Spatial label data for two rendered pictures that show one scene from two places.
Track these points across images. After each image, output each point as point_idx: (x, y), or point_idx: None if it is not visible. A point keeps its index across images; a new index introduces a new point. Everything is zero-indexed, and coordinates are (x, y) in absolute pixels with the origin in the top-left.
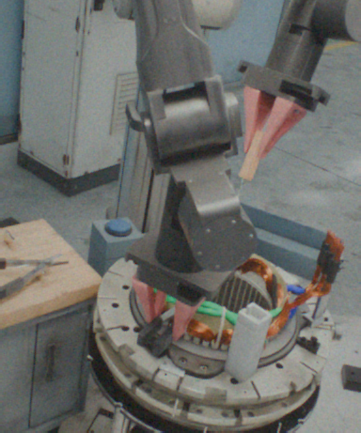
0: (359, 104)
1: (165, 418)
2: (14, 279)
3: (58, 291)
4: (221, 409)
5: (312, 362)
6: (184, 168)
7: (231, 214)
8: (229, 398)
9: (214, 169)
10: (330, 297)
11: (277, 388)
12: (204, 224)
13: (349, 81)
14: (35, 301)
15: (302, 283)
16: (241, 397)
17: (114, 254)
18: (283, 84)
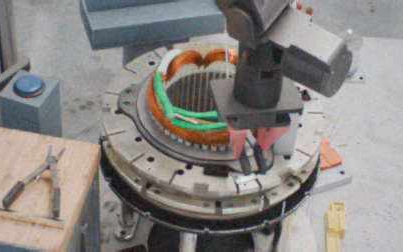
0: None
1: (245, 216)
2: (34, 193)
3: (80, 178)
4: (285, 183)
5: (313, 107)
6: (277, 33)
7: (343, 52)
8: (296, 171)
9: (301, 23)
10: (75, 10)
11: (314, 142)
12: (331, 70)
13: None
14: (75, 199)
15: (37, 10)
16: (302, 165)
17: (44, 113)
18: None
